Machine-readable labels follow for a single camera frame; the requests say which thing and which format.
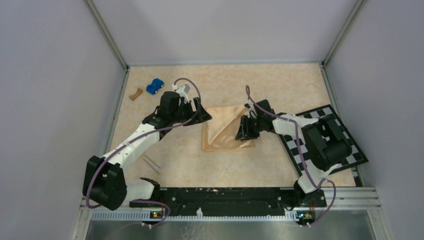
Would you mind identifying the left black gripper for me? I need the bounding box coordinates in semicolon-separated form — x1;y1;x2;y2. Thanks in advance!
170;97;212;126

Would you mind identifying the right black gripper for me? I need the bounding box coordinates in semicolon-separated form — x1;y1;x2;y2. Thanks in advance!
235;115;264;141

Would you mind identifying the orange cloth napkin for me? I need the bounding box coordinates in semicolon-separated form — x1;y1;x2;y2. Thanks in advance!
202;104;256;152

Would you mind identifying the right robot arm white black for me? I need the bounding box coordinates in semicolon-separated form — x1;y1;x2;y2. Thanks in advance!
235;99;353;206

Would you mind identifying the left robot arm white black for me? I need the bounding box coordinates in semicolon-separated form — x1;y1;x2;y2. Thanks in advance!
82;91;212;211

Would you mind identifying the black white checkerboard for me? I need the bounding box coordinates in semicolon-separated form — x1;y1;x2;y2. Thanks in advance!
278;104;369;176

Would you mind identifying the blue toy car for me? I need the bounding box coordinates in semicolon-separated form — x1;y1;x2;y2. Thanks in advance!
146;78;164;95

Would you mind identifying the small brown wooden piece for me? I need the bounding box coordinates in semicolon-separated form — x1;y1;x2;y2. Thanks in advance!
128;87;144;101

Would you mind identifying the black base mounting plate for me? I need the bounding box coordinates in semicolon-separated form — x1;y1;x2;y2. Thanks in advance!
129;187;327;217

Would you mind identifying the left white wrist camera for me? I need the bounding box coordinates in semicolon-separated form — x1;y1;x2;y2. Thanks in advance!
172;83;191;104

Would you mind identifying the aluminium front rail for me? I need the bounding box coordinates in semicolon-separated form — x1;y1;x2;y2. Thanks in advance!
89;187;381;223

